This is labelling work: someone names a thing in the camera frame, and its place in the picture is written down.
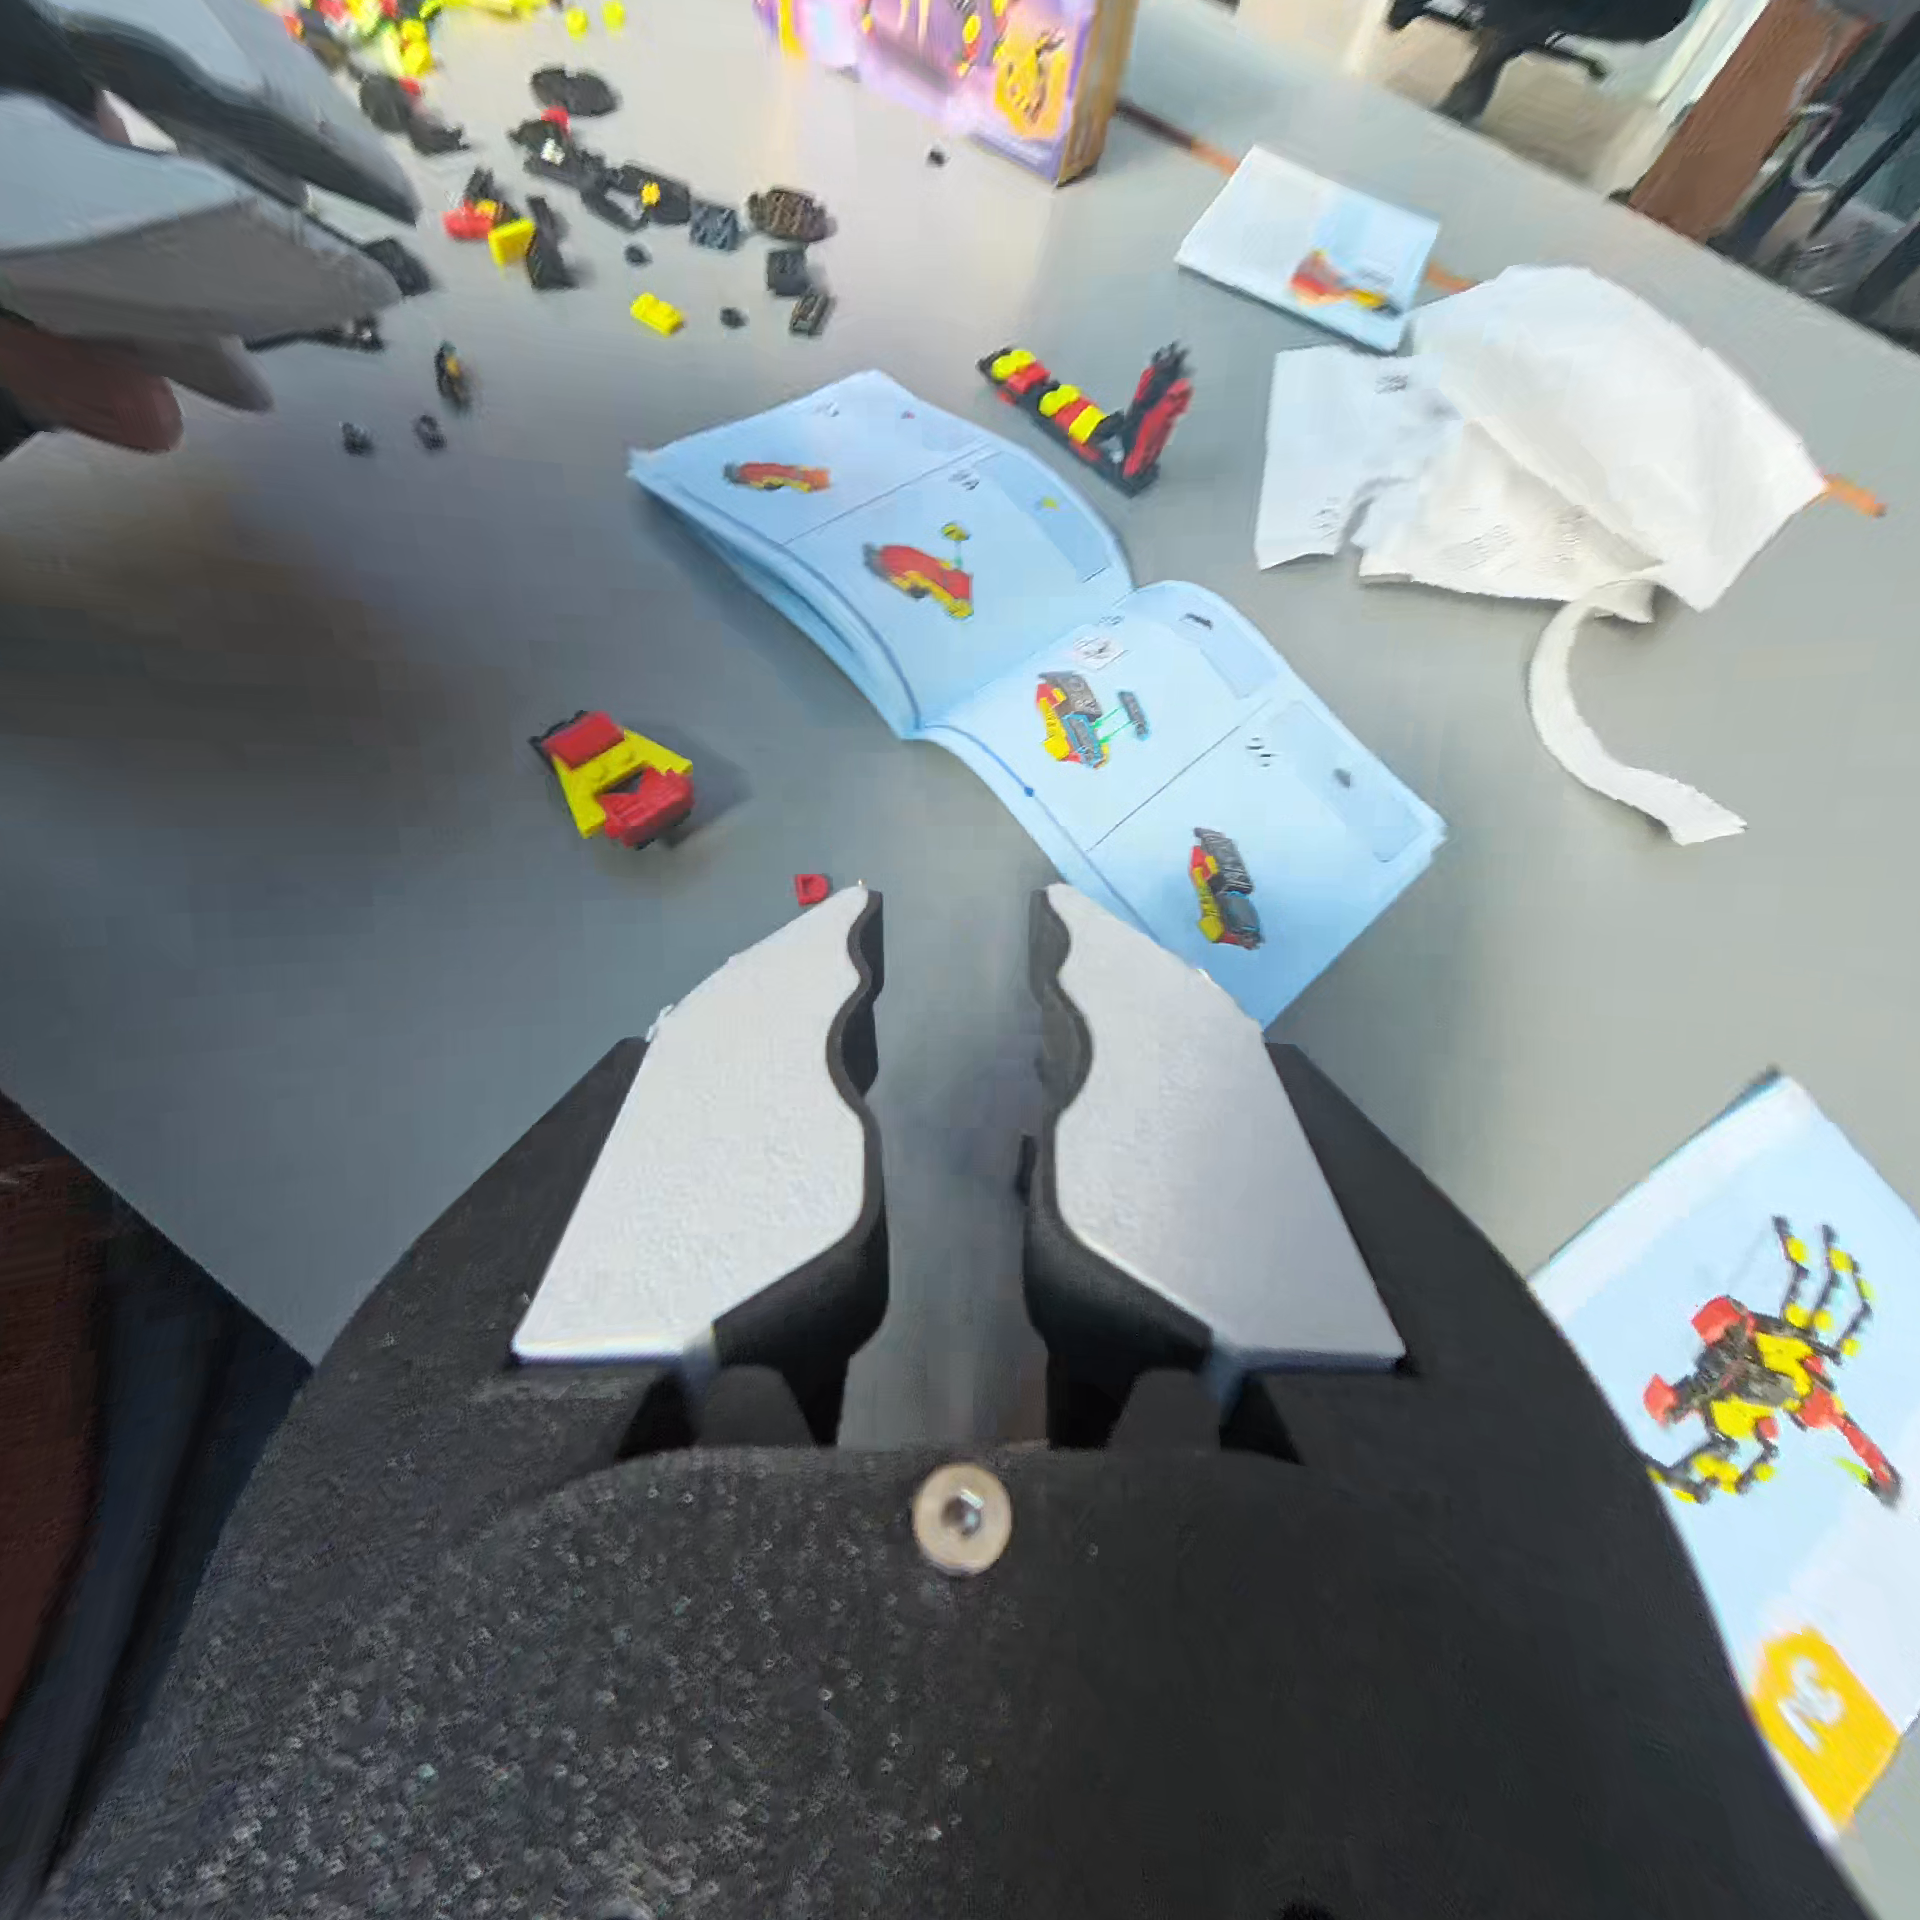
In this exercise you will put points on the closed spider cover instruction booklet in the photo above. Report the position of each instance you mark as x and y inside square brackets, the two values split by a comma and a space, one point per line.
[1740, 1381]

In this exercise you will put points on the black office chair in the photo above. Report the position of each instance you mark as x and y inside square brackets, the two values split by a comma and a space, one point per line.
[1517, 37]

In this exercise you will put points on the black red yellow brick assembly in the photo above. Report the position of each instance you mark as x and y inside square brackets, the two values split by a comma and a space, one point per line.
[1096, 411]

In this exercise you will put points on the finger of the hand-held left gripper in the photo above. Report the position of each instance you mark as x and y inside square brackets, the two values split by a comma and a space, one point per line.
[136, 224]
[255, 90]

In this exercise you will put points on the open blue instruction booklet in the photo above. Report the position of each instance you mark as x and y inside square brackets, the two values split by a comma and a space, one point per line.
[974, 630]

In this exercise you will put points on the white crumpled paper bag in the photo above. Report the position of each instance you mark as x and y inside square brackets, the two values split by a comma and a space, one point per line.
[1621, 406]

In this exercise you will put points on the pile of loose toy bricks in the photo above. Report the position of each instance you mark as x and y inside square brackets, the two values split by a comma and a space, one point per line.
[600, 181]

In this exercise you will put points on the white printed paper sheet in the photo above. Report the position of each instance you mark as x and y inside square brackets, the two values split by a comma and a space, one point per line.
[1320, 450]

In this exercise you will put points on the purple yellow toy brick box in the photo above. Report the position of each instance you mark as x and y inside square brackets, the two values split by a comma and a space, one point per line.
[961, 75]

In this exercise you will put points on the small white instruction booklet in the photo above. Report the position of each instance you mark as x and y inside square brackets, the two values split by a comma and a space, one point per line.
[1289, 224]

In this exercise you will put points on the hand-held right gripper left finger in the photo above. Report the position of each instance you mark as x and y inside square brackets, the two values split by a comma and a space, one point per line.
[720, 1141]

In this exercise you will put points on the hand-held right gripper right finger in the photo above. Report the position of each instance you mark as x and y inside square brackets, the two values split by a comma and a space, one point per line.
[1201, 1170]

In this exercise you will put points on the person's left hand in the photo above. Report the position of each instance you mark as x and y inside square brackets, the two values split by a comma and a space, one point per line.
[90, 382]

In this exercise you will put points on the wooden post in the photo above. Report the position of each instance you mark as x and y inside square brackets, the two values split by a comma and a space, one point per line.
[1740, 105]

